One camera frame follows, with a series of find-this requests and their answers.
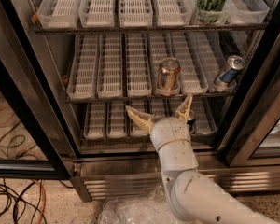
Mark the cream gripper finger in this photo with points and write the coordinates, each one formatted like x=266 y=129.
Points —
x=143 y=120
x=183 y=110

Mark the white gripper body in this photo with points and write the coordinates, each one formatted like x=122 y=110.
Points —
x=169 y=131

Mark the orange soda can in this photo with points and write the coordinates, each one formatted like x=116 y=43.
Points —
x=168 y=72

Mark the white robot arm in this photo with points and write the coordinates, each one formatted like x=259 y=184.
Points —
x=190 y=194

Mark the blue can bottom shelf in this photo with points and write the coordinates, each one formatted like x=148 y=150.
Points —
x=191 y=121

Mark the blue can shelf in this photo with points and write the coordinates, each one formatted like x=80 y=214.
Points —
x=191 y=121
x=231 y=69

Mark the blue can middle shelf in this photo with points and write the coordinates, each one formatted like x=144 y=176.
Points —
x=231 y=69

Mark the steel fridge bottom grille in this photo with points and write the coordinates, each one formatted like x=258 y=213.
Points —
x=137 y=175

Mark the right fridge glass door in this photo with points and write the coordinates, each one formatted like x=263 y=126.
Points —
x=251 y=129

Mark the black fridge door left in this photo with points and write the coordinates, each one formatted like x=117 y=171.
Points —
x=31 y=80

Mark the green tall can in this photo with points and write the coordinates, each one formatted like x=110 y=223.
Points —
x=210 y=11

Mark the clear plastic bag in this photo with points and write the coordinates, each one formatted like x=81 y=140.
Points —
x=151 y=209

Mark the bottom wire shelf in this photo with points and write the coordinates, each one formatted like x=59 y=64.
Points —
x=109 y=120

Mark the wire shelf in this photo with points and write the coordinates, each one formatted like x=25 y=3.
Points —
x=109 y=120
x=114 y=66
x=38 y=29

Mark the middle wire shelf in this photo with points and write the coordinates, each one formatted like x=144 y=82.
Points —
x=114 y=66

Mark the top wire shelf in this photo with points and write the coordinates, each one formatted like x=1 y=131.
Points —
x=38 y=29

